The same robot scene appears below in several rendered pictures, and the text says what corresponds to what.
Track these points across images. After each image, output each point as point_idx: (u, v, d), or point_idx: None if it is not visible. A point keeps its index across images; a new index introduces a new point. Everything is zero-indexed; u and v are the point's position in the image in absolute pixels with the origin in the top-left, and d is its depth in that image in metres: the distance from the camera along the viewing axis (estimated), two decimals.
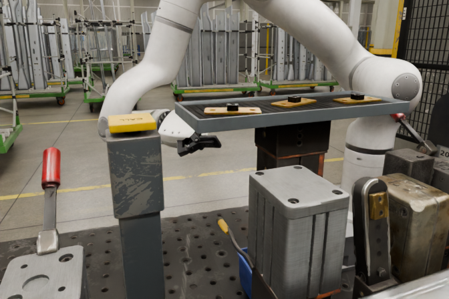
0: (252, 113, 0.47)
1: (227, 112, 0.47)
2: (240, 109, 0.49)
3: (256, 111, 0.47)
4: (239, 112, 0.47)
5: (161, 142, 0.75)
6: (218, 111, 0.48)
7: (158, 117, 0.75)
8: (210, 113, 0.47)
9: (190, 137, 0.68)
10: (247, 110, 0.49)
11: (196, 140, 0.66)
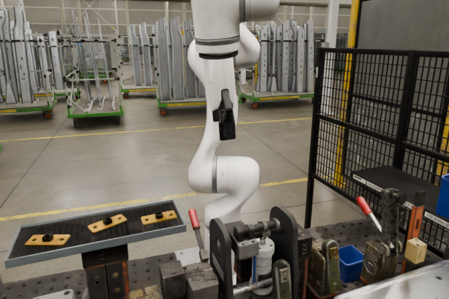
0: (57, 245, 0.69)
1: (40, 243, 0.69)
2: (55, 237, 0.72)
3: (61, 243, 0.70)
4: (48, 243, 0.69)
5: (214, 53, 0.58)
6: (36, 241, 0.70)
7: None
8: (27, 245, 0.69)
9: None
10: (57, 239, 0.71)
11: (233, 120, 0.62)
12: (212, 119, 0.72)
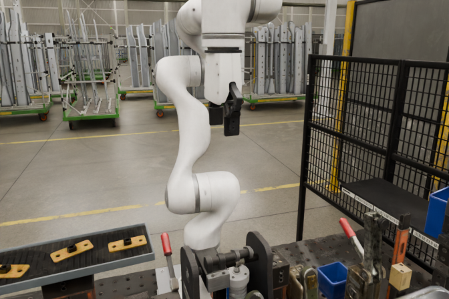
0: (13, 277, 0.65)
1: None
2: (13, 268, 0.67)
3: (18, 275, 0.65)
4: (4, 276, 0.65)
5: (224, 47, 0.60)
6: None
7: (239, 47, 0.65)
8: None
9: None
10: (15, 271, 0.67)
11: (239, 114, 0.63)
12: (209, 122, 0.72)
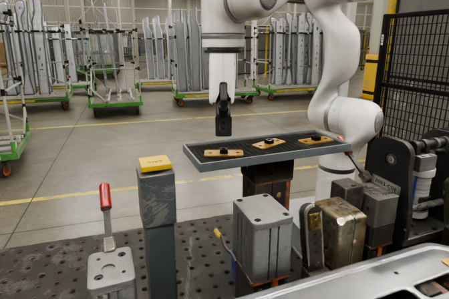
0: (237, 155, 0.68)
1: (220, 155, 0.69)
2: (228, 151, 0.71)
3: (240, 154, 0.69)
4: (228, 155, 0.68)
5: (216, 47, 0.60)
6: (213, 153, 0.69)
7: None
8: (208, 155, 0.68)
9: (228, 103, 0.62)
10: (234, 153, 0.70)
11: (230, 115, 0.62)
12: None
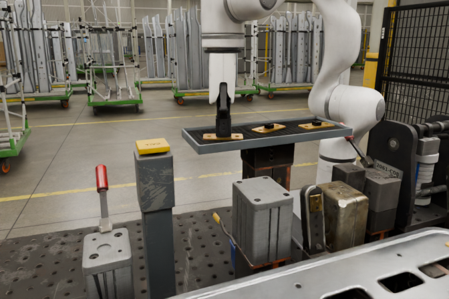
0: (236, 139, 0.67)
1: (219, 138, 0.67)
2: None
3: (239, 137, 0.68)
4: (227, 138, 0.67)
5: (216, 47, 0.60)
6: (212, 137, 0.68)
7: None
8: (206, 139, 0.67)
9: (228, 107, 0.65)
10: (233, 136, 0.69)
11: (229, 117, 0.66)
12: None
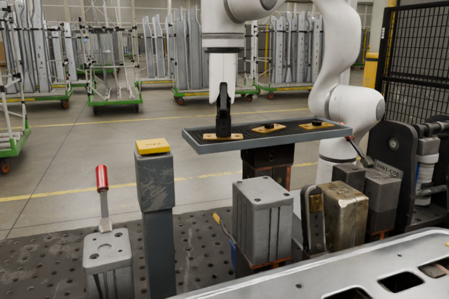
0: (236, 139, 0.67)
1: (219, 138, 0.67)
2: None
3: (239, 137, 0.68)
4: (227, 138, 0.67)
5: (216, 47, 0.60)
6: (212, 137, 0.68)
7: None
8: (206, 139, 0.67)
9: (228, 107, 0.65)
10: (233, 136, 0.69)
11: (229, 117, 0.66)
12: None
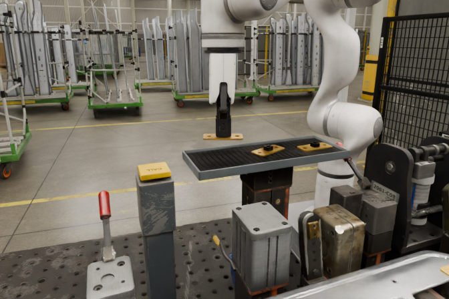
0: (236, 139, 0.67)
1: (219, 138, 0.67)
2: None
3: (239, 137, 0.68)
4: (227, 138, 0.67)
5: (216, 47, 0.60)
6: (212, 137, 0.68)
7: None
8: (206, 139, 0.67)
9: (228, 107, 0.65)
10: (233, 136, 0.69)
11: (229, 117, 0.66)
12: None
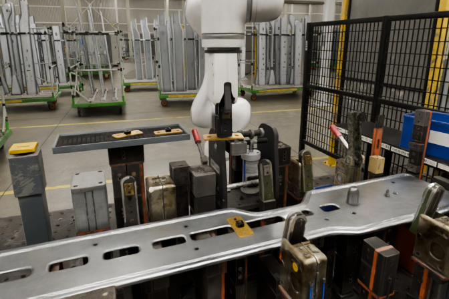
0: (238, 138, 0.68)
1: (220, 138, 0.67)
2: None
3: (240, 137, 0.68)
4: (228, 137, 0.67)
5: (219, 47, 0.60)
6: (213, 137, 0.68)
7: None
8: (208, 139, 0.67)
9: (230, 106, 0.65)
10: (233, 135, 0.69)
11: (230, 117, 0.66)
12: (214, 130, 0.70)
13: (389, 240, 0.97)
